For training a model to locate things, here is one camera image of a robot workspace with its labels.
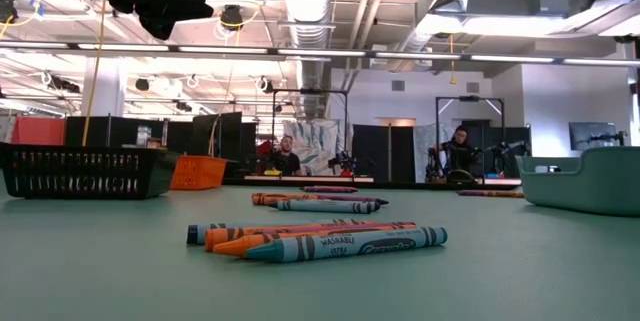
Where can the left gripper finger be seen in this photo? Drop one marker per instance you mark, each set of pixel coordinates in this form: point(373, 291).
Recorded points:
point(170, 8)

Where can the teal crayon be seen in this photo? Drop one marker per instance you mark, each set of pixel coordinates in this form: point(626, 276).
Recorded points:
point(325, 206)
point(350, 246)

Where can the black background robot arm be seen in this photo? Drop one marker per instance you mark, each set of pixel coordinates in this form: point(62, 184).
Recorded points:
point(505, 153)
point(342, 161)

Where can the black ceiling spotlight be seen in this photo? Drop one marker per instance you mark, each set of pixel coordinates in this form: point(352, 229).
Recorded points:
point(142, 84)
point(231, 18)
point(266, 86)
point(7, 11)

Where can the long ceiling light bar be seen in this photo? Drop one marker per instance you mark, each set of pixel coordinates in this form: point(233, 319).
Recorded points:
point(240, 50)

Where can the black partition panel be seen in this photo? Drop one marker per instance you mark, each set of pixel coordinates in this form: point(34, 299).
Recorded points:
point(380, 151)
point(230, 133)
point(95, 131)

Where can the red partition panel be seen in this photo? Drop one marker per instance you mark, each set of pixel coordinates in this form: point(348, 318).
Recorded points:
point(40, 131)

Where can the orange plastic basket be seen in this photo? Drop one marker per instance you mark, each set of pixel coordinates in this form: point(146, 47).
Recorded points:
point(200, 173)

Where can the black plastic basket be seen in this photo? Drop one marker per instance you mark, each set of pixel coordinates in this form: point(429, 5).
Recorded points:
point(75, 171)

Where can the person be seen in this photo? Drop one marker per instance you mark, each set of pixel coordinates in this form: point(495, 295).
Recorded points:
point(457, 153)
point(286, 161)

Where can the patterned hanging cloth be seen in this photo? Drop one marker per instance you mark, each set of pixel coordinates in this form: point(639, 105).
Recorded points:
point(320, 146)

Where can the wooden background table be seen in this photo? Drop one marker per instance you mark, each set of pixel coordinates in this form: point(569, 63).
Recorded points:
point(320, 179)

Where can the dark blue crayon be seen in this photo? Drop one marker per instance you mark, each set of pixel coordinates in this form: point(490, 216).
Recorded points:
point(194, 234)

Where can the teal table mat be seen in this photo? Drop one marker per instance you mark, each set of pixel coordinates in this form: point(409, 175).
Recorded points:
point(100, 286)

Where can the grey ceiling air unit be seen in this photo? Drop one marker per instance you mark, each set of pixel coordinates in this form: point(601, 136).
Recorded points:
point(525, 1)

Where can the teal plastic bin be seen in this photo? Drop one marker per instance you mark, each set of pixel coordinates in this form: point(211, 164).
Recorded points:
point(585, 186)

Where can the black metal frame rig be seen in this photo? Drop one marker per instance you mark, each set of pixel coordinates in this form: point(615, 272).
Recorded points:
point(470, 97)
point(310, 91)

